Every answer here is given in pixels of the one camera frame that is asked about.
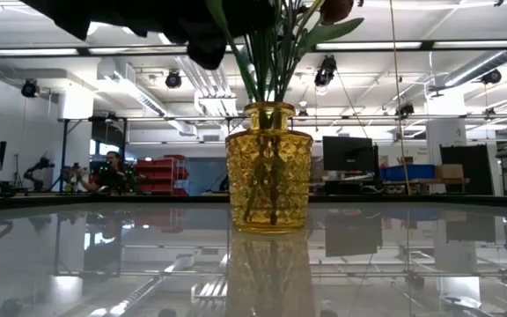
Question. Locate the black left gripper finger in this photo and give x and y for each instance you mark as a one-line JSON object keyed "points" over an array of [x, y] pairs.
{"points": [[207, 55]]}

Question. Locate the yellow textured glass vase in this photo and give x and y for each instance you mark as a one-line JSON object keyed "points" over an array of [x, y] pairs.
{"points": [[269, 176]]}

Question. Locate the background black robot arm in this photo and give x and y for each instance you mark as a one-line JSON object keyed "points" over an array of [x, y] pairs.
{"points": [[38, 169]]}

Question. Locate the long ceiling light strip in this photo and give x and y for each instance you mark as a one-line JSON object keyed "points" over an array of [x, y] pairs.
{"points": [[27, 52], [473, 44], [368, 45]]}

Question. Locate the red storage bin shelf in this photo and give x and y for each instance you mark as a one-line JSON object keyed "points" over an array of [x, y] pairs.
{"points": [[161, 176]]}

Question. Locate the person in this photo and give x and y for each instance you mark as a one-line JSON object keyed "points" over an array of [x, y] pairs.
{"points": [[110, 174]]}

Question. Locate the black metal gantry stand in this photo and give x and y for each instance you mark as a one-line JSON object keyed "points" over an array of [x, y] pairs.
{"points": [[64, 149]]}

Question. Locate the black monitor on stand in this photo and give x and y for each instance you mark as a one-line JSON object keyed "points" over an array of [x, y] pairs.
{"points": [[348, 154]]}

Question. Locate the blue plastic bin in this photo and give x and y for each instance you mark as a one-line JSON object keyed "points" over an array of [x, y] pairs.
{"points": [[412, 171]]}

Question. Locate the brown cardboard box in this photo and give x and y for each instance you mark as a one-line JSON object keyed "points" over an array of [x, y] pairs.
{"points": [[449, 171]]}

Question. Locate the black upright panel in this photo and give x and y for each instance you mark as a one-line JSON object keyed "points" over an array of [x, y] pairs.
{"points": [[473, 167]]}

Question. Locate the black ceiling camera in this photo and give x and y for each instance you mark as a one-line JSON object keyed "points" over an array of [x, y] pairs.
{"points": [[492, 76], [326, 70], [173, 80], [405, 110], [30, 89]]}

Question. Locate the black table edge frame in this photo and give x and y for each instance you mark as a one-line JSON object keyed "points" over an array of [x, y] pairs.
{"points": [[104, 200]]}

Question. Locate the silver ceiling duct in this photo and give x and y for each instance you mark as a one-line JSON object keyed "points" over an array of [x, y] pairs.
{"points": [[482, 68]]}

